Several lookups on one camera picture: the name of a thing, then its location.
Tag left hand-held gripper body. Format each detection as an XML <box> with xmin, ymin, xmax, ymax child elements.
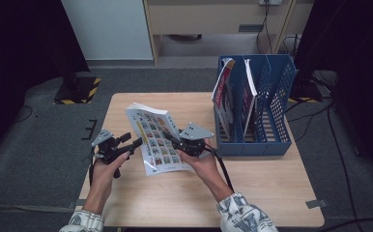
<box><xmin>91</xmin><ymin>129</ymin><xmax>129</xmax><ymax>164</ymax></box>

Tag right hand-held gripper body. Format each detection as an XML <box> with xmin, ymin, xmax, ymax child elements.
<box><xmin>178</xmin><ymin>122</ymin><xmax>215</xmax><ymax>159</ymax></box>

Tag white picture grid magazine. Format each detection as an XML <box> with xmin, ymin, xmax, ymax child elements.
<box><xmin>125</xmin><ymin>101</ymin><xmax>195</xmax><ymax>177</ymax></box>

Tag black and red magazine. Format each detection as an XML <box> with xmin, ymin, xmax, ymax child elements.
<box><xmin>211</xmin><ymin>57</ymin><xmax>237</xmax><ymax>143</ymax></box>

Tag blue file rack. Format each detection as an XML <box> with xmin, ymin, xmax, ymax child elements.
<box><xmin>213</xmin><ymin>53</ymin><xmax>298</xmax><ymax>158</ymax></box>

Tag person's right hand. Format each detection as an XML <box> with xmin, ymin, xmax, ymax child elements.
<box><xmin>176</xmin><ymin>138</ymin><xmax>219</xmax><ymax>185</ymax></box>

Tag person's left hand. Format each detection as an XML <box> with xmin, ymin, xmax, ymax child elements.
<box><xmin>90</xmin><ymin>151</ymin><xmax>131</xmax><ymax>198</ymax></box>

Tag grey tape strip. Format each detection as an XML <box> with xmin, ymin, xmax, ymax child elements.
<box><xmin>68</xmin><ymin>198</ymin><xmax>87</xmax><ymax>209</ymax></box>
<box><xmin>304</xmin><ymin>198</ymin><xmax>328</xmax><ymax>210</ymax></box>

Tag black stand base striped edge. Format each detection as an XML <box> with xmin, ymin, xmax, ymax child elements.
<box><xmin>287</xmin><ymin>80</ymin><xmax>324</xmax><ymax>104</ymax></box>
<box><xmin>52</xmin><ymin>72</ymin><xmax>101</xmax><ymax>105</ymax></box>

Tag white board panel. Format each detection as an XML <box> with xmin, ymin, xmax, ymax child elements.
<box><xmin>60</xmin><ymin>0</ymin><xmax>154</xmax><ymax>61</ymax></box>

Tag beige wooden desk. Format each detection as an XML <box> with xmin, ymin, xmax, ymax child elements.
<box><xmin>142</xmin><ymin>0</ymin><xmax>314</xmax><ymax>66</ymax></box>

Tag dark curtain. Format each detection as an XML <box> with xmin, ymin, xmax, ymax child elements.
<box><xmin>293</xmin><ymin>0</ymin><xmax>373</xmax><ymax>187</ymax></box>
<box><xmin>0</xmin><ymin>0</ymin><xmax>91</xmax><ymax>162</ymax></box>

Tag left hand-held gripper black cable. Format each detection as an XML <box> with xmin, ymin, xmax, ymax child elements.
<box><xmin>88</xmin><ymin>154</ymin><xmax>97</xmax><ymax>187</ymax></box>

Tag hand-held gripper black cable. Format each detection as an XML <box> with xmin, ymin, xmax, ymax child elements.
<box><xmin>88</xmin><ymin>154</ymin><xmax>97</xmax><ymax>187</ymax></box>
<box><xmin>205</xmin><ymin>144</ymin><xmax>236</xmax><ymax>192</ymax></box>

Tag right hand-held gripper black cable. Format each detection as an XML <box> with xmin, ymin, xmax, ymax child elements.
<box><xmin>205</xmin><ymin>144</ymin><xmax>236</xmax><ymax>192</ymax></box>

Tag thin black floor cable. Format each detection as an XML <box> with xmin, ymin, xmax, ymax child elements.
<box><xmin>14</xmin><ymin>104</ymin><xmax>34</xmax><ymax>124</ymax></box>

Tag black hanging cable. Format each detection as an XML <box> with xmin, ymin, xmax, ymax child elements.
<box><xmin>255</xmin><ymin>3</ymin><xmax>274</xmax><ymax>54</ymax></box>

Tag long black floor cable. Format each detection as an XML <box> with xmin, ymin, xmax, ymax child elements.
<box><xmin>326</xmin><ymin>102</ymin><xmax>358</xmax><ymax>232</ymax></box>

